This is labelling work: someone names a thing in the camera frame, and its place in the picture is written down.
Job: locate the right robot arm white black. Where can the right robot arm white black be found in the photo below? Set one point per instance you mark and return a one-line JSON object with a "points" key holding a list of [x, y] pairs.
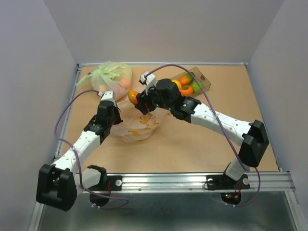
{"points": [[251, 137]]}

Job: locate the orange translucent plastic bag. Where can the orange translucent plastic bag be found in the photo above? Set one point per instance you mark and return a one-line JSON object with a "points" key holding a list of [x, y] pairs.
{"points": [[136, 126]]}

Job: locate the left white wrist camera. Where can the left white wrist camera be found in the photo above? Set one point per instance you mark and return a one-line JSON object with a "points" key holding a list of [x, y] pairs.
{"points": [[107, 96]]}

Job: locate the orange persimmon with green calyx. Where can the orange persimmon with green calyx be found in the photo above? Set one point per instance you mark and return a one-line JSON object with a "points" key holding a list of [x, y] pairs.
{"points": [[186, 90]]}

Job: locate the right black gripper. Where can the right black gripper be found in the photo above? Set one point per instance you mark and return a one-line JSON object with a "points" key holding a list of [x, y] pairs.
{"points": [[142, 98]]}

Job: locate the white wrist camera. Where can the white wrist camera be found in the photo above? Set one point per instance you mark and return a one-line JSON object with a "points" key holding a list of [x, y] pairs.
{"points": [[107, 96], [149, 80]]}

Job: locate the aluminium front rail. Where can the aluminium front rail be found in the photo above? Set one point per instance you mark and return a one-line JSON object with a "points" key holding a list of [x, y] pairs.
{"points": [[194, 182]]}

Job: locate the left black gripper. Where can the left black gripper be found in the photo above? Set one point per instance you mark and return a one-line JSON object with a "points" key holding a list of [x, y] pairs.
{"points": [[118, 120]]}

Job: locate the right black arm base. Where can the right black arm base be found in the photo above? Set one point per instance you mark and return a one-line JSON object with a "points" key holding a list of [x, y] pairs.
{"points": [[231, 189]]}

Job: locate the red orange fruit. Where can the red orange fruit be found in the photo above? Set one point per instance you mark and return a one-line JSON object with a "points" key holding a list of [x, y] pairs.
{"points": [[132, 96]]}

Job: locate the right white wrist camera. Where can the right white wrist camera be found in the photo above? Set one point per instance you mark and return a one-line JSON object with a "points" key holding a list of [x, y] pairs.
{"points": [[149, 80]]}

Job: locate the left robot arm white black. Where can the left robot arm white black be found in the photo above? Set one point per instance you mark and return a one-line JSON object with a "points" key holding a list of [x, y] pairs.
{"points": [[60, 183]]}

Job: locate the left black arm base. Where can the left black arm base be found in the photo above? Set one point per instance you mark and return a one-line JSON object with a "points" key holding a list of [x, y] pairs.
{"points": [[109, 184]]}

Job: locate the green plastic bag with fruit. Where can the green plastic bag with fruit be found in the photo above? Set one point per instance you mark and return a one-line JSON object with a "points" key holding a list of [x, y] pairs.
{"points": [[113, 76]]}

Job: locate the green bumpy fruit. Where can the green bumpy fruit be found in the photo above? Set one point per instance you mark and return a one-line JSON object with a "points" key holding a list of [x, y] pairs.
{"points": [[197, 87]]}

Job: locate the yellow fruit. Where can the yellow fruit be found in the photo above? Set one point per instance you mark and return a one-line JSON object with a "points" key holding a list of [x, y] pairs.
{"points": [[177, 83]]}

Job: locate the green smooth fruit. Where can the green smooth fruit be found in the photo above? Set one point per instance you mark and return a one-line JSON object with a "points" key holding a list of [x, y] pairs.
{"points": [[187, 79]]}

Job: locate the clear plastic box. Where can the clear plastic box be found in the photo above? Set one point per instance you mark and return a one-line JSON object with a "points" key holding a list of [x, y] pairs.
{"points": [[199, 77]]}

